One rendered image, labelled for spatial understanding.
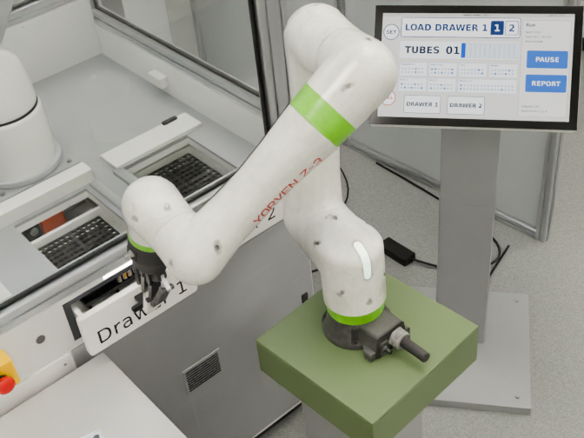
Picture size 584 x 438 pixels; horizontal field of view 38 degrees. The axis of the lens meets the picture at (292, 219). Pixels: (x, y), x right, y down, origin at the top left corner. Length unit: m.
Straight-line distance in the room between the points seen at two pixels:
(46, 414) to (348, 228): 0.77
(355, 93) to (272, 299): 1.03
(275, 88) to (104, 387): 0.78
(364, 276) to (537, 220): 1.74
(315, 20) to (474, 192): 1.08
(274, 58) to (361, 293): 0.60
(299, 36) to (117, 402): 0.88
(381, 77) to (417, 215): 2.06
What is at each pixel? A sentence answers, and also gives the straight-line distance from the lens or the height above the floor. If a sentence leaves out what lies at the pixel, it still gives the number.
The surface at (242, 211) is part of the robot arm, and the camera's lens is 1.46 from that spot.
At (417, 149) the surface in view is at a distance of 3.57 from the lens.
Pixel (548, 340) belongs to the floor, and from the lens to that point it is 3.02.
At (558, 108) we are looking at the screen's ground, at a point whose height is 1.00.
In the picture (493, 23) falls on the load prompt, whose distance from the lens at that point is 2.28.
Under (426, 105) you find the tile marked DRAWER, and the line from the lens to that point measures 2.25.
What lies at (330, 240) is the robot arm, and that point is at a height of 1.11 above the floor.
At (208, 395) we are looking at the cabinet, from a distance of 2.40.
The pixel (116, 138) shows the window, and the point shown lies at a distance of 1.81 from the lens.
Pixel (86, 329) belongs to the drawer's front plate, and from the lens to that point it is 1.89.
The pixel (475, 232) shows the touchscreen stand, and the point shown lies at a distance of 2.59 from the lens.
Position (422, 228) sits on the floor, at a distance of 3.40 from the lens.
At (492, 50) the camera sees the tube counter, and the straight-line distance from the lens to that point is 2.27.
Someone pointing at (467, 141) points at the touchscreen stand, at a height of 0.84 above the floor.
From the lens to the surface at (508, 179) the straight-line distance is 3.33.
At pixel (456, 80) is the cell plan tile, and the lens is 2.25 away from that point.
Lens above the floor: 2.19
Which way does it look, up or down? 39 degrees down
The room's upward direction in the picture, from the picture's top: 7 degrees counter-clockwise
